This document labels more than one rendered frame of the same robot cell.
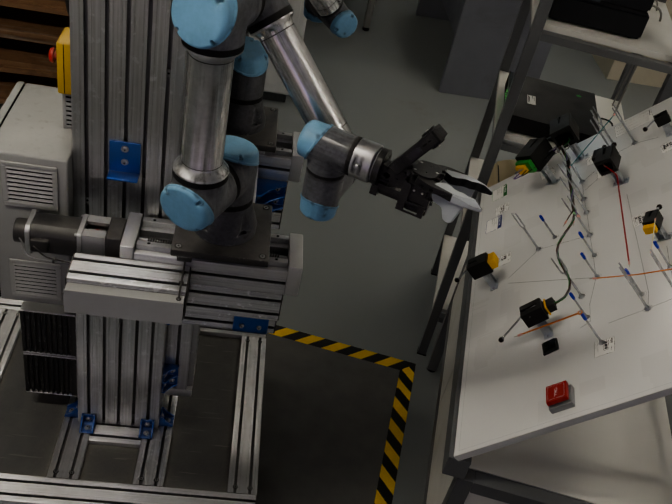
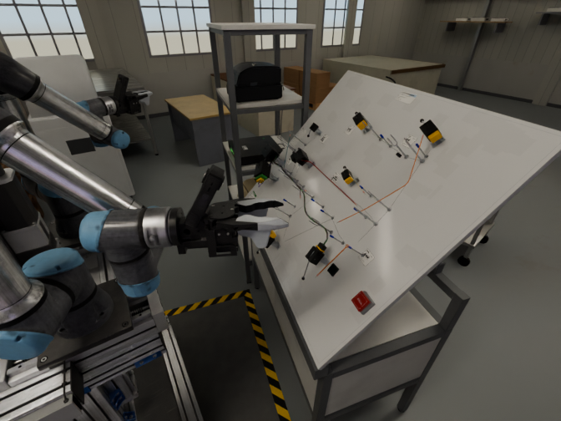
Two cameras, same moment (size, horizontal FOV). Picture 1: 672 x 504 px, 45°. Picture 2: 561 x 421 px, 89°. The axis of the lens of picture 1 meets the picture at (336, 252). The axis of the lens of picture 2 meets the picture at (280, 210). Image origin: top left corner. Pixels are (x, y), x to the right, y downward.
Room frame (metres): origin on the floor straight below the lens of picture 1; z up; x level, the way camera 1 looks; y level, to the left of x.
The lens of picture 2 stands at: (0.82, -0.06, 1.89)
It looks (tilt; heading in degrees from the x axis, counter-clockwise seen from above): 34 degrees down; 338
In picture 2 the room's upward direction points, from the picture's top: straight up
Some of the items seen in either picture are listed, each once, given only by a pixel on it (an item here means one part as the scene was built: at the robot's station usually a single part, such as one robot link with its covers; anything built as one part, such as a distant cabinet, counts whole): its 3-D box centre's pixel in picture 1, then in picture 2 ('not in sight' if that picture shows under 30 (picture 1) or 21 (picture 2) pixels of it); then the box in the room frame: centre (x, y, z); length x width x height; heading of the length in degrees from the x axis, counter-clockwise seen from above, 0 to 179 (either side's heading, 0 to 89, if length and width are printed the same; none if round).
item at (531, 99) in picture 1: (549, 110); (255, 149); (2.69, -0.62, 1.09); 0.35 x 0.33 x 0.07; 177
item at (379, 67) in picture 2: not in sight; (377, 80); (7.58, -5.66, 0.46); 2.39 x 1.94 x 0.91; 10
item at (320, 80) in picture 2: not in sight; (311, 86); (7.77, -3.76, 0.41); 1.39 x 0.99 x 0.82; 10
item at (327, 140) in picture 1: (329, 147); (119, 231); (1.31, 0.06, 1.56); 0.11 x 0.08 x 0.09; 74
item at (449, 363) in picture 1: (464, 308); (262, 258); (2.10, -0.46, 0.60); 0.55 x 0.02 x 0.39; 177
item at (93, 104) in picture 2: not in sight; (89, 110); (2.26, 0.22, 1.56); 0.11 x 0.08 x 0.09; 125
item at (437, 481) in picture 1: (449, 431); (293, 333); (1.55, -0.43, 0.60); 0.55 x 0.03 x 0.39; 177
